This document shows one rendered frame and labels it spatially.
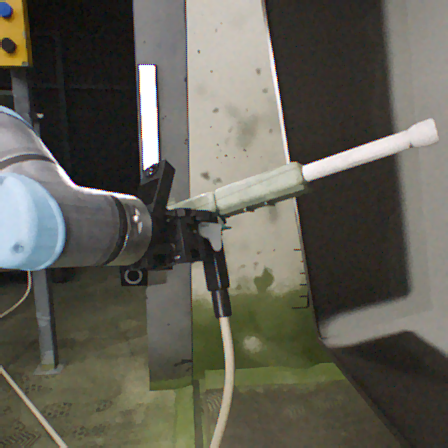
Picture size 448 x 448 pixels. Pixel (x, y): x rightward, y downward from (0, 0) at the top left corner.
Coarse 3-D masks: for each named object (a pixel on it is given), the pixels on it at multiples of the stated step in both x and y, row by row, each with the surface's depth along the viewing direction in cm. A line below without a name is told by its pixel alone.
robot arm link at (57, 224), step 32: (32, 160) 39; (0, 192) 34; (32, 192) 34; (64, 192) 37; (96, 192) 42; (0, 224) 35; (32, 224) 33; (64, 224) 36; (96, 224) 39; (0, 256) 35; (32, 256) 35; (64, 256) 37; (96, 256) 41
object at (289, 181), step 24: (432, 120) 47; (384, 144) 50; (408, 144) 48; (432, 144) 48; (288, 168) 55; (312, 168) 55; (336, 168) 53; (216, 192) 62; (240, 192) 60; (264, 192) 57; (288, 192) 56; (216, 264) 63; (216, 288) 62; (216, 312) 62
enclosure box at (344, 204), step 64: (320, 0) 86; (384, 0) 89; (320, 64) 89; (384, 64) 92; (320, 128) 92; (384, 128) 95; (320, 192) 96; (384, 192) 98; (320, 256) 99; (384, 256) 102; (320, 320) 103; (384, 320) 106; (384, 384) 82
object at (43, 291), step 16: (16, 80) 147; (32, 80) 152; (16, 96) 148; (32, 96) 152; (16, 112) 149; (32, 272) 162; (48, 272) 165; (48, 288) 165; (48, 304) 166; (48, 320) 167; (48, 336) 168; (48, 352) 170; (48, 368) 171
